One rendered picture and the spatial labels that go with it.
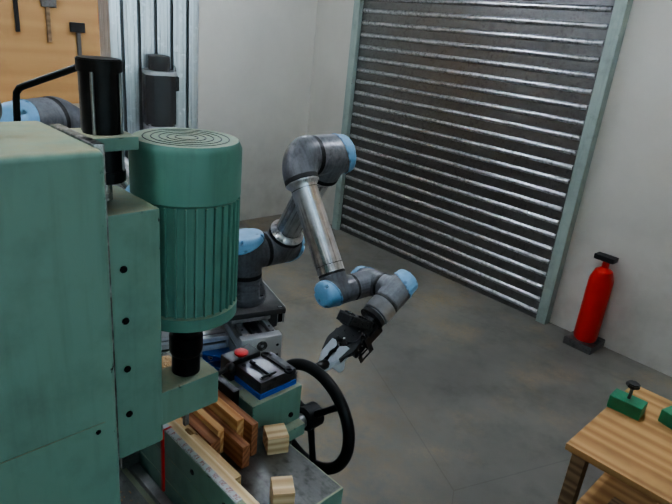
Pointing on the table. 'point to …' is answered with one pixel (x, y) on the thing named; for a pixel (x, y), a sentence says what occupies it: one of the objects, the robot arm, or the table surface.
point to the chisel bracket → (188, 391)
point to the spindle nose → (185, 352)
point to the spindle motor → (192, 221)
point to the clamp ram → (229, 389)
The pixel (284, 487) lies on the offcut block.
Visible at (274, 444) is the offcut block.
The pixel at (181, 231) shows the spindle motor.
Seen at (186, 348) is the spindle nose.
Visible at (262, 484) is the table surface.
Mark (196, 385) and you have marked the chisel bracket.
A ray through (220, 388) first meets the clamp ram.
